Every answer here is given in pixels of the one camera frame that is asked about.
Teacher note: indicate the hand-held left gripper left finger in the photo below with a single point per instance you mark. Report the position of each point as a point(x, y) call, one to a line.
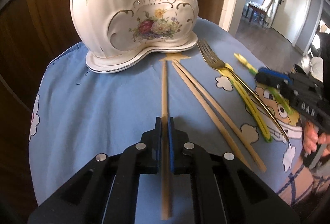
point(154, 151)

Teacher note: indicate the white room door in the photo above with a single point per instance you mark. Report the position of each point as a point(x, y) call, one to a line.
point(294, 7)

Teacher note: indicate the gold fork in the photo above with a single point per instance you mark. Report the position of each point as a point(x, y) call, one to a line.
point(211, 57)

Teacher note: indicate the white ceramic saucer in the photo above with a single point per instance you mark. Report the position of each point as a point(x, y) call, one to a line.
point(116, 65)

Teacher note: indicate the bamboo chopstick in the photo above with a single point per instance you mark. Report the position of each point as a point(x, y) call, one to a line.
point(237, 136)
point(164, 89)
point(212, 115)

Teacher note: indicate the white floral ceramic utensil holder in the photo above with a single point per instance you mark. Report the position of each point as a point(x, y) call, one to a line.
point(103, 20)

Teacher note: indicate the wooden chair with white cloth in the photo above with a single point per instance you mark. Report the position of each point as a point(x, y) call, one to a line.
point(268, 3)

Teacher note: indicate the person's right hand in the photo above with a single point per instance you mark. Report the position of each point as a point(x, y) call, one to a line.
point(310, 136)

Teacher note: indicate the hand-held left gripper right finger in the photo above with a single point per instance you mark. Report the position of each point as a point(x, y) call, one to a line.
point(171, 151)

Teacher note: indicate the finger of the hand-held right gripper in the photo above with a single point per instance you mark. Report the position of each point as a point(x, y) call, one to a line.
point(287, 96)
point(277, 77)

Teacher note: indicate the blue cartoon printed cloth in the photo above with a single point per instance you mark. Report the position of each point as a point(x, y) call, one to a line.
point(103, 110)

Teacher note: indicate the wide wooden base cabinet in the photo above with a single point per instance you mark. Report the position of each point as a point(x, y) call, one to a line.
point(33, 33)

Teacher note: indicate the blue water bottle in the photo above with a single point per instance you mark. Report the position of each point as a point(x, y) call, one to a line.
point(254, 16)

